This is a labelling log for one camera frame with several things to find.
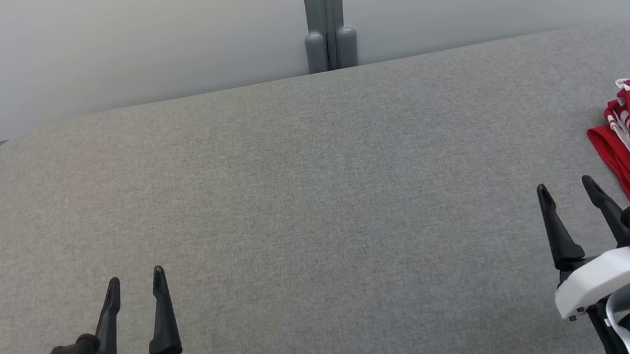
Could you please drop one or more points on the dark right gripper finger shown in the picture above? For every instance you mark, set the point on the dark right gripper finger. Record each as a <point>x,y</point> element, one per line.
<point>562,243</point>
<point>608,213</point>

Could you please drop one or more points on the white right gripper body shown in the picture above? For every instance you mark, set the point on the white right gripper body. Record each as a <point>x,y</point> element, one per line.
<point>601,280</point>

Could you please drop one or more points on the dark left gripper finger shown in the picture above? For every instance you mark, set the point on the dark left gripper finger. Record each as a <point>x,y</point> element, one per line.
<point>165,327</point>
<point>111,328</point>

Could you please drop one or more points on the grey fabric sofa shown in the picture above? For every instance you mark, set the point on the grey fabric sofa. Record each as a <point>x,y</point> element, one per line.
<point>296,215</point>

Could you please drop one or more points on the grey partition post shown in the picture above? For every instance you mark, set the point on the grey partition post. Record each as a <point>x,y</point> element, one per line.
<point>327,13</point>

